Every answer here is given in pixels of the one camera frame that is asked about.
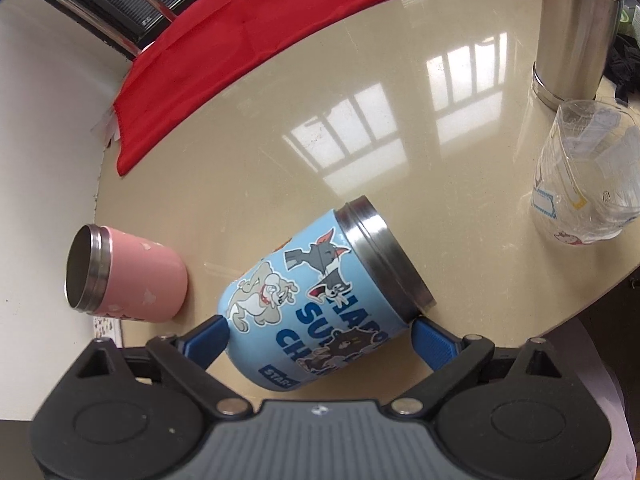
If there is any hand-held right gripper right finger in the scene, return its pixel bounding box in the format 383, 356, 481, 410
391, 316, 577, 416

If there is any dark cloth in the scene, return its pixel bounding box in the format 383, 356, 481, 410
606, 35, 640, 106

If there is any stainless steel tumbler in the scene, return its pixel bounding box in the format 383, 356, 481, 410
531, 0, 628, 111

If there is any pink cup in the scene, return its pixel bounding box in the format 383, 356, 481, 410
65, 224, 189, 323

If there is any red cloth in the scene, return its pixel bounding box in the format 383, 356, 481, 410
113, 0, 469, 178

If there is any blue cartoon print cup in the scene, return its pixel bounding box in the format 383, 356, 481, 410
218, 197, 436, 393

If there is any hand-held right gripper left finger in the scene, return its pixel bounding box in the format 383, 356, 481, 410
67, 314, 249, 417

